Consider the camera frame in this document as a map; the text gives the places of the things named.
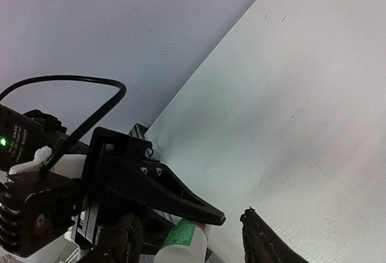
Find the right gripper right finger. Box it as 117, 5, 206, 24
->
240, 207, 308, 263

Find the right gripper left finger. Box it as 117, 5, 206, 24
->
104, 159, 226, 226

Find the white nail polish cap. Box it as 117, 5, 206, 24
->
154, 218, 211, 263

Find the black right camera cable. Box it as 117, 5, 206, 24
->
0, 75, 128, 176

